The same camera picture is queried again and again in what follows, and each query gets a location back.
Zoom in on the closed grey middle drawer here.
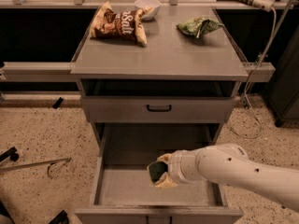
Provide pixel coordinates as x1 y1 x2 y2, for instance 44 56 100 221
81 96 235 123

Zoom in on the green yellow sponge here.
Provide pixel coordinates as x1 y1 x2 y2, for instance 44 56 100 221
148 161 168 183

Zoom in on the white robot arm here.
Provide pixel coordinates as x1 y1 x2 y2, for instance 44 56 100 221
147 144 299 212

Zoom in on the black drawer handle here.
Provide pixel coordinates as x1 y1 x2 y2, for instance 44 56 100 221
146 105 172 112

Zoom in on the green snack bag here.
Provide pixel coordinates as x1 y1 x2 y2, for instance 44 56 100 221
177 17 223 38

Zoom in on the white bowl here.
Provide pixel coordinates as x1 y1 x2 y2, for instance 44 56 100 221
135 0 161 21

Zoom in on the white cable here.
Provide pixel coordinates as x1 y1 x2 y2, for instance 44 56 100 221
228 7 278 140

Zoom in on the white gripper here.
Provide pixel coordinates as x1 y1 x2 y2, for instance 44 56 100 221
150 149 203 189

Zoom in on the grey side rail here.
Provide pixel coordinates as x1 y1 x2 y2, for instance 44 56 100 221
0 62 76 82

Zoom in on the brown salt chip bag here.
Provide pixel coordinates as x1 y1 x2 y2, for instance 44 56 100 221
89 2 153 46

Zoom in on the black caster wheel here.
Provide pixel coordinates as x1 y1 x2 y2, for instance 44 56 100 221
0 147 19 162

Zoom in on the grey drawer cabinet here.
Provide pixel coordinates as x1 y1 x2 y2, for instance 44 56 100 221
70 3 249 224

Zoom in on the metal rod on floor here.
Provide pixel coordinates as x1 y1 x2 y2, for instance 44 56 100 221
0 158 71 174

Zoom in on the white emergency stop button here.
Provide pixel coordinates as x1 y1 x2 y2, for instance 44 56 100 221
252 0 273 12

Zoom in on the open grey bottom drawer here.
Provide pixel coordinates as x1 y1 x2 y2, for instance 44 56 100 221
76 122 243 224

